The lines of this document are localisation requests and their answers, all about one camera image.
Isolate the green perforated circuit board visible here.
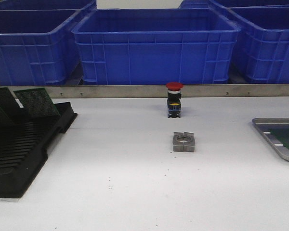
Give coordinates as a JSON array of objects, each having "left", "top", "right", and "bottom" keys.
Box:
[
  {"left": 269, "top": 128, "right": 289, "bottom": 150},
  {"left": 0, "top": 87, "right": 22, "bottom": 116},
  {"left": 13, "top": 88, "right": 60, "bottom": 118}
]

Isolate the black slotted board rack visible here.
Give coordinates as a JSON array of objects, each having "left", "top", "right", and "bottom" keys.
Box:
[{"left": 0, "top": 79, "right": 79, "bottom": 199}]

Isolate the silver metal tray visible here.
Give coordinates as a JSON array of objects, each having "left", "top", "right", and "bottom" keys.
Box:
[{"left": 252, "top": 118, "right": 289, "bottom": 161}]

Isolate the red emergency stop button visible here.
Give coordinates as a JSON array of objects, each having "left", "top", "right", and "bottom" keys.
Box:
[{"left": 166, "top": 82, "right": 184, "bottom": 118}]

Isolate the grey metal clamp block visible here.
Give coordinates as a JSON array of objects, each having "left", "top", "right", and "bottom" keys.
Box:
[{"left": 172, "top": 132, "right": 196, "bottom": 152}]

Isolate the blue crate centre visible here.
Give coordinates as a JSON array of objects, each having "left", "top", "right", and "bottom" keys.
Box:
[{"left": 72, "top": 9, "right": 240, "bottom": 85}]

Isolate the blue crate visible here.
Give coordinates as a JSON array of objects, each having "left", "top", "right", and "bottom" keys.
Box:
[
  {"left": 227, "top": 7, "right": 289, "bottom": 84},
  {"left": 0, "top": 0, "right": 97, "bottom": 10},
  {"left": 179, "top": 0, "right": 289, "bottom": 9},
  {"left": 72, "top": 9, "right": 240, "bottom": 85},
  {"left": 0, "top": 10, "right": 82, "bottom": 86}
]

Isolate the blue crate rear right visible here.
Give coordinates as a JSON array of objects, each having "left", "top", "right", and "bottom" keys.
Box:
[{"left": 179, "top": 0, "right": 289, "bottom": 9}]

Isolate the blue crate rear left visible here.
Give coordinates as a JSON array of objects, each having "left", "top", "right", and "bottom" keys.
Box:
[{"left": 0, "top": 0, "right": 97, "bottom": 10}]

